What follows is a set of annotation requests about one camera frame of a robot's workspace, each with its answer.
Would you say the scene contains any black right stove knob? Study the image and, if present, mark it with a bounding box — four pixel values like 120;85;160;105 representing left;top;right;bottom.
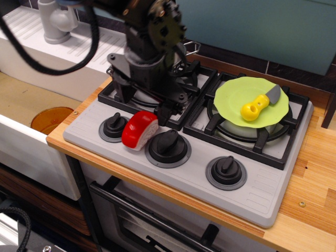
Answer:
205;156;247;191

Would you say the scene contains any black right burner grate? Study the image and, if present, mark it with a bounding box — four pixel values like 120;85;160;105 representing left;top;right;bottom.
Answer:
183;72;313;170

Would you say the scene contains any yellow handled toy knife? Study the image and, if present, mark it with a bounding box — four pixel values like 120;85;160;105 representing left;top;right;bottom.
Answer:
240;85;281;122

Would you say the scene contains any grey toy faucet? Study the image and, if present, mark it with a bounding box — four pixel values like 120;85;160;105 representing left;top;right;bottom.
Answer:
37;1;78;45

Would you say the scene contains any toy oven door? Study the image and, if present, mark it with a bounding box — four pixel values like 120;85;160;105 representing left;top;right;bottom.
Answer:
89;176;219;251

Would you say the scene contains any black braided foreground cable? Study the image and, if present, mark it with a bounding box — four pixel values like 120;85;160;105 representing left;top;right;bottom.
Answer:
0;206;32;249

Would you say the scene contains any black stove knob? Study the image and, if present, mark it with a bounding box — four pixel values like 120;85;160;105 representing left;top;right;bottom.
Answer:
98;112;129;143
205;156;247;191
145;130;192;169

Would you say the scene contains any black burner grate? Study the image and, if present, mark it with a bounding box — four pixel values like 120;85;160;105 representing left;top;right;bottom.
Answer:
183;72;313;170
98;60;217;131

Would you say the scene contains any steel colander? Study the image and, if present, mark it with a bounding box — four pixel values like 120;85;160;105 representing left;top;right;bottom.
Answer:
106;41;201;78

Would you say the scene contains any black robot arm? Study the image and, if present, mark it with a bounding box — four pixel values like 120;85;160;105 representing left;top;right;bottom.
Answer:
59;1;187;126

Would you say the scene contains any orange plastic cup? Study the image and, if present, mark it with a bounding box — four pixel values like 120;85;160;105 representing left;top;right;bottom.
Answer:
30;107;74;135

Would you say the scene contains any white toy sink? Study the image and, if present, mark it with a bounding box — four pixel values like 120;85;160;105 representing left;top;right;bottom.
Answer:
1;6;125;201

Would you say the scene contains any grey toy stove top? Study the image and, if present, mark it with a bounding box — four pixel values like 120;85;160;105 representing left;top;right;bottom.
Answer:
62;60;314;228

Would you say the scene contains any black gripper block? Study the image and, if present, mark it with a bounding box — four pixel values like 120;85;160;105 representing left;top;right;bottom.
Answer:
112;52;187;127

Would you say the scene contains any black left stove knob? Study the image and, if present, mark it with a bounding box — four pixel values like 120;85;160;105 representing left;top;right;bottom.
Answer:
98;112;129;143

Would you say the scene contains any black middle stove knob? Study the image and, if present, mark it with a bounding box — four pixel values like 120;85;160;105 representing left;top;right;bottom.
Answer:
145;130;192;169

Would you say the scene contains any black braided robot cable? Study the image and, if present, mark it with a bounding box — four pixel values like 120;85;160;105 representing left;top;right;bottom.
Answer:
0;5;100;76

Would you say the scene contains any red white cheese wedge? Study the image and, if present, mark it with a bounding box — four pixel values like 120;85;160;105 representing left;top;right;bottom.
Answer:
121;111;159;151

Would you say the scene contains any black left burner grate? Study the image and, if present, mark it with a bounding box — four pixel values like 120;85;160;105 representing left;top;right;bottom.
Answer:
98;60;217;131

